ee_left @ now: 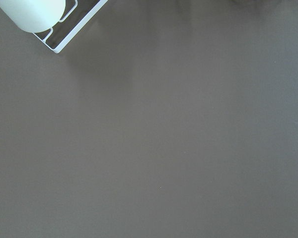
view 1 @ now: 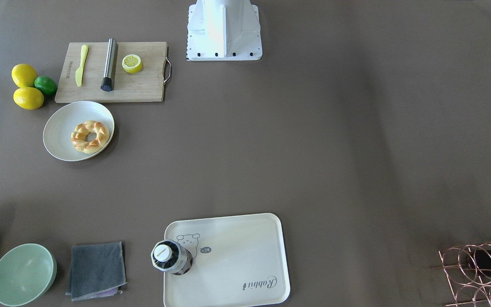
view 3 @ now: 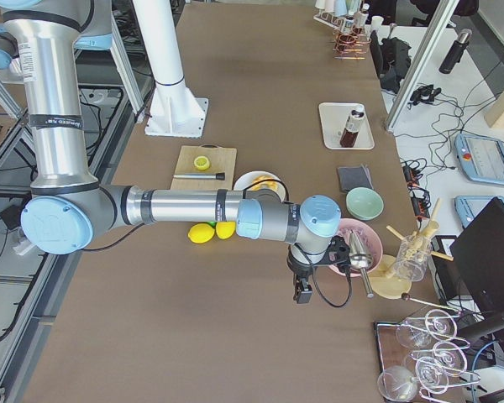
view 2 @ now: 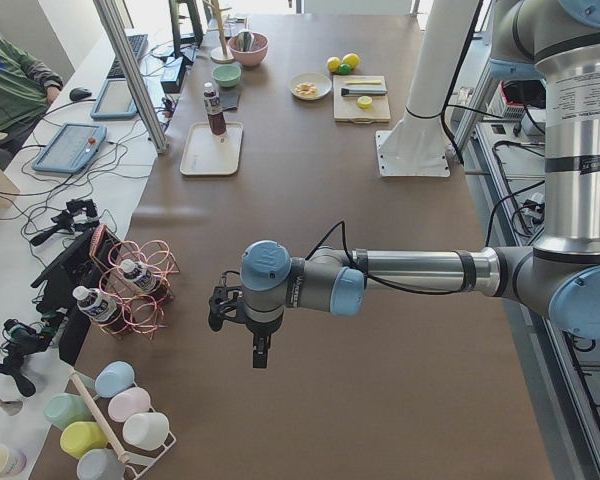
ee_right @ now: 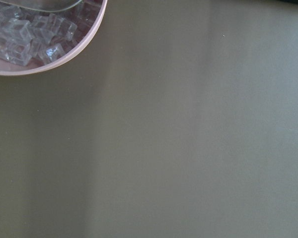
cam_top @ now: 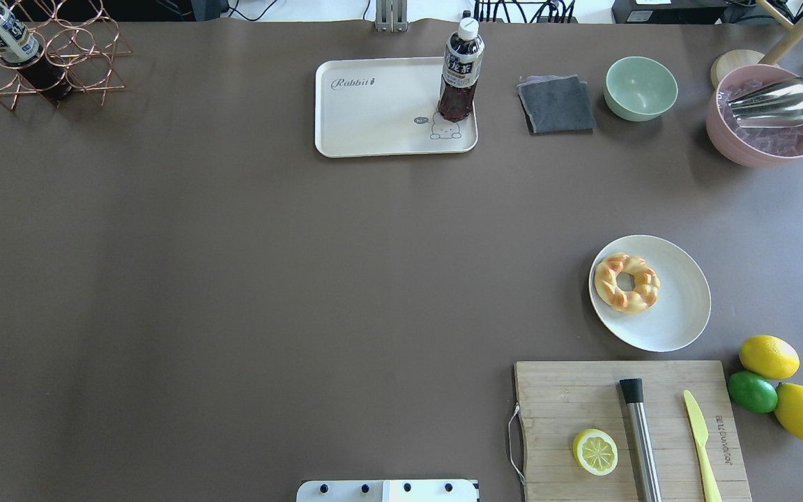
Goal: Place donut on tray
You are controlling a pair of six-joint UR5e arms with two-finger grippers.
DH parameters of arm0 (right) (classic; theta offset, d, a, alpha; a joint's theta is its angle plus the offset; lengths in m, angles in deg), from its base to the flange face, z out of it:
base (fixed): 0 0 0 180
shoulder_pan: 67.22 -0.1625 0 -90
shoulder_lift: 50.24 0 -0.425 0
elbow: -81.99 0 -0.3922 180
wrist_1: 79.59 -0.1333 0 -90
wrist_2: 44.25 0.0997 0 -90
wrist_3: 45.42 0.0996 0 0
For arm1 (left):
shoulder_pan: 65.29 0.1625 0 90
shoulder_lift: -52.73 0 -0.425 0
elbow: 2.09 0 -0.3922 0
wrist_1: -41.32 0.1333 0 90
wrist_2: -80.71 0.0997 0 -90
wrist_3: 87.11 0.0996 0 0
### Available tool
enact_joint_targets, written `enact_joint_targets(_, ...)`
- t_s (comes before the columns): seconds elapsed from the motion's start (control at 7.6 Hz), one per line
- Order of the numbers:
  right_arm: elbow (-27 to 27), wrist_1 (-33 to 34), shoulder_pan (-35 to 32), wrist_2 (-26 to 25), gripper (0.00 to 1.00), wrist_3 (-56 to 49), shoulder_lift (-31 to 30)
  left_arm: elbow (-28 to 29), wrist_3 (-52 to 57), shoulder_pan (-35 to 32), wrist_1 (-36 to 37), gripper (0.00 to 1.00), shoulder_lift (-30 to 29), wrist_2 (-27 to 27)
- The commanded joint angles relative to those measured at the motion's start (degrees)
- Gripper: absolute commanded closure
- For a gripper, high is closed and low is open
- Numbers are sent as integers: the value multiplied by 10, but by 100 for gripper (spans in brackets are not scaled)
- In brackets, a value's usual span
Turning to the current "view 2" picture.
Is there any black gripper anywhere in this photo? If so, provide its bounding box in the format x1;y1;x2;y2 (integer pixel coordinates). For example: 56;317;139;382
246;319;282;369

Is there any braided glazed donut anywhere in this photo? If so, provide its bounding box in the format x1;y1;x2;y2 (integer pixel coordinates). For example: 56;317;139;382
294;82;318;98

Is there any white round plate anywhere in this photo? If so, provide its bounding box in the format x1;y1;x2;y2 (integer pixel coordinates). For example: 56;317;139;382
288;72;332;101

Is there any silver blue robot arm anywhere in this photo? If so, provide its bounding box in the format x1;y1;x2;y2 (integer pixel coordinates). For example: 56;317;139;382
236;1;600;368

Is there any cream rabbit tray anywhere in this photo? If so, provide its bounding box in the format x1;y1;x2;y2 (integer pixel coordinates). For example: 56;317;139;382
179;122;243;176

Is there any bottle in rack upper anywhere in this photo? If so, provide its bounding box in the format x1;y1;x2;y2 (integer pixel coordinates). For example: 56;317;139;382
119;259;158;294

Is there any bottle in rack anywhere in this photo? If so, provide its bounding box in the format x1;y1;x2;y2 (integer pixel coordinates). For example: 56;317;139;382
72;286;120;324
119;259;158;294

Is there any pink cup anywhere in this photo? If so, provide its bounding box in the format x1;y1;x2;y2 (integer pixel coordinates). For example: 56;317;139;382
108;387;151;423

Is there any white cup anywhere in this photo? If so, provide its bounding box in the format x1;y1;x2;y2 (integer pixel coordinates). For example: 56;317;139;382
122;412;170;451

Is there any blue cup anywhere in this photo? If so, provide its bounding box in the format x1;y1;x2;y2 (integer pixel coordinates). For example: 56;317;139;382
95;361;135;398

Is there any white cup rack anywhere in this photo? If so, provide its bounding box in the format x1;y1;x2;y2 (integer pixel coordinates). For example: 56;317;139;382
69;369;177;479

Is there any bottle in rack lower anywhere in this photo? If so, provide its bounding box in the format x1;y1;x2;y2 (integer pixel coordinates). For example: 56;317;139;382
72;286;120;324

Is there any grey cup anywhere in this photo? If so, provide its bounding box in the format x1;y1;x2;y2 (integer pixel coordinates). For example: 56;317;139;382
76;449;125;480

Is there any yellow cup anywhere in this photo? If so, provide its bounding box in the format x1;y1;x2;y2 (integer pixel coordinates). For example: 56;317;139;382
59;421;108;460

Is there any green cup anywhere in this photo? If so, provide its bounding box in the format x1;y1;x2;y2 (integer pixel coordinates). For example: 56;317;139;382
44;393;92;430

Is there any dark drink bottle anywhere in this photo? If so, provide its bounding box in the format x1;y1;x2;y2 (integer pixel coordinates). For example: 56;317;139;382
203;82;227;138

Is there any grey folded cloth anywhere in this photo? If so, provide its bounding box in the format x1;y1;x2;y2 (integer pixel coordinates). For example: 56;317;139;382
218;89;241;111

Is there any half lemon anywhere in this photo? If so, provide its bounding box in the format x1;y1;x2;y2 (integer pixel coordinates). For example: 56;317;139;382
356;96;373;109

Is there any wooden cutting board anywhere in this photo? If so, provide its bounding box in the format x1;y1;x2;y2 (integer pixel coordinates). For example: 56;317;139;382
333;75;391;123

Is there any mint green bowl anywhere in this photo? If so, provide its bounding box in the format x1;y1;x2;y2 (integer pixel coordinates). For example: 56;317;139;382
212;64;242;88

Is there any blue teach pendant near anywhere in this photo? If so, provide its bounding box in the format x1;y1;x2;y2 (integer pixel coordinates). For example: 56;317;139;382
32;123;108;174

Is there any blue teach pendant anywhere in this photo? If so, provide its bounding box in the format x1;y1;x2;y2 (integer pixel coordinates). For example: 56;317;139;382
32;123;108;174
90;78;138;120

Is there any yellow plastic knife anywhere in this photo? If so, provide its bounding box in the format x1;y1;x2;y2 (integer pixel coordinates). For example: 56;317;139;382
345;78;382;85

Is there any blue teach pendant far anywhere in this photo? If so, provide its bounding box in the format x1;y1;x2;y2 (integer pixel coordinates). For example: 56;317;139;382
90;78;138;120

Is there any pink bowl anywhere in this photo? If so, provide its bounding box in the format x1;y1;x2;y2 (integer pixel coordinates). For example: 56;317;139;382
227;30;269;68

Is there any green lime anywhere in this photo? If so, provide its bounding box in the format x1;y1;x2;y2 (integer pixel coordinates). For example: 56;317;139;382
336;63;353;75

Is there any wooden mug tree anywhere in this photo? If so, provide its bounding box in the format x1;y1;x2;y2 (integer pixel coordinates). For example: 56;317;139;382
204;0;234;64

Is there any black computer mouse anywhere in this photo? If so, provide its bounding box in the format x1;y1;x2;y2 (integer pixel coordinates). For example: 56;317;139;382
69;87;92;102

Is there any black keyboard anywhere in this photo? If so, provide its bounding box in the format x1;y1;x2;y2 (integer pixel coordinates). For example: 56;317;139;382
106;33;150;80

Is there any person in green jacket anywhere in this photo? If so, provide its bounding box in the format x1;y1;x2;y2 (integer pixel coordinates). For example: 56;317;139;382
0;37;64;161

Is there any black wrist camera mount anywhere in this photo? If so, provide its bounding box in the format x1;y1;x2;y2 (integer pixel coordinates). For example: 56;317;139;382
208;270;245;332

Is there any copper wire bottle rack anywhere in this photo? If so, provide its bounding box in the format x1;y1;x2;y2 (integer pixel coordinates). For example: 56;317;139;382
89;225;180;339

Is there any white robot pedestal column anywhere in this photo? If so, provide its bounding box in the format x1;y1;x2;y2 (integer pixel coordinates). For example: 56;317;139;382
376;0;482;178

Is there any aluminium frame post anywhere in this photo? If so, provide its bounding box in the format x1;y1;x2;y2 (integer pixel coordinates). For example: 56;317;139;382
93;0;168;155

